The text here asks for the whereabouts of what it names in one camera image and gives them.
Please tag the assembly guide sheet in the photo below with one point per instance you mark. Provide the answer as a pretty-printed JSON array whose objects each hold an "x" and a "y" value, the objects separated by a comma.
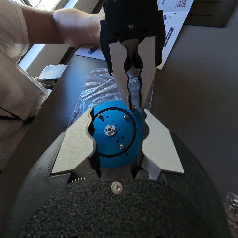
[{"x": 173, "y": 37}]

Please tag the black perforated metal plate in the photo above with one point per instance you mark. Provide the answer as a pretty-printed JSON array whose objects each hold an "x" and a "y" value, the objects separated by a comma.
[{"x": 208, "y": 16}]

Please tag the person's left hand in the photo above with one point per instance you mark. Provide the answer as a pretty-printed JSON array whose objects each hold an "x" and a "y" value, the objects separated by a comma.
[{"x": 78, "y": 27}]

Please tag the grey desk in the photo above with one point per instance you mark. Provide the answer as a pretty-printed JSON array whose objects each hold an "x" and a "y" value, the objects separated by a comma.
[{"x": 195, "y": 93}]

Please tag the person's left forearm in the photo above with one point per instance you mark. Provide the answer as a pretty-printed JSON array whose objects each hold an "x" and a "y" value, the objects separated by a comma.
[{"x": 37, "y": 24}]

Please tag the clear plastic bag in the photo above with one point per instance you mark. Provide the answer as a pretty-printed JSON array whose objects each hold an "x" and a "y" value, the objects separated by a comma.
[{"x": 96, "y": 89}]

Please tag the black badge reel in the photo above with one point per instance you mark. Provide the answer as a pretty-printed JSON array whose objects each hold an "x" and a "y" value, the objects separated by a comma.
[{"x": 29, "y": 120}]

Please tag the blue turntable bearing assembly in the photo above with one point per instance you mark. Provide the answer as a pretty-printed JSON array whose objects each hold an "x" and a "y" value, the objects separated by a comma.
[{"x": 122, "y": 130}]

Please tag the pile of small hardware bags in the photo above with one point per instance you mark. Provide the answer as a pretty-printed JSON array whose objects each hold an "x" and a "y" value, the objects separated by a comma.
[{"x": 232, "y": 210}]

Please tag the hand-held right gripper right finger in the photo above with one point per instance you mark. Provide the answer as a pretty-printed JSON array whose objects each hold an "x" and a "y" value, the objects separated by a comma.
[{"x": 161, "y": 148}]

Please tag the white mesh chair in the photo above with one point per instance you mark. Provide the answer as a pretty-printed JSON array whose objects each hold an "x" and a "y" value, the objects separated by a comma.
[{"x": 52, "y": 71}]

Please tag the large glass window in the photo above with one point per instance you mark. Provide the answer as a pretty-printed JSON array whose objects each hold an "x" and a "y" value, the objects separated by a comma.
[{"x": 46, "y": 3}]

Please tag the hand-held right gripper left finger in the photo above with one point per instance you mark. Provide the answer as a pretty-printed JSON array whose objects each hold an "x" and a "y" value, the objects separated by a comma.
[{"x": 74, "y": 148}]

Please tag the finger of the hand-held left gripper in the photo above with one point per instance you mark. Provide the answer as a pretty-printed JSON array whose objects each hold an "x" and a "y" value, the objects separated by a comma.
[
  {"x": 148, "y": 59},
  {"x": 117, "y": 61}
]

